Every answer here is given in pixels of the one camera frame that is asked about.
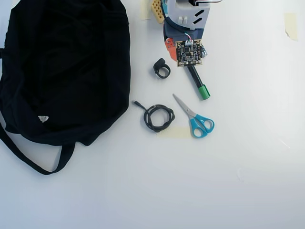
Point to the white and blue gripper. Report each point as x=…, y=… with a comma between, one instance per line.
x=170, y=46

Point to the black fabric bag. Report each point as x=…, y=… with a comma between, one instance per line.
x=59, y=95

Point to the small black battery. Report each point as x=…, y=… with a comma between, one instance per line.
x=205, y=53

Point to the beige masking tape strip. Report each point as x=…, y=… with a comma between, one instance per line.
x=174, y=133
x=291, y=26
x=145, y=13

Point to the black marker green cap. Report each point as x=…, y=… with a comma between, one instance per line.
x=203, y=93

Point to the gripper camera circuit board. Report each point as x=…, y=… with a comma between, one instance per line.
x=189, y=53

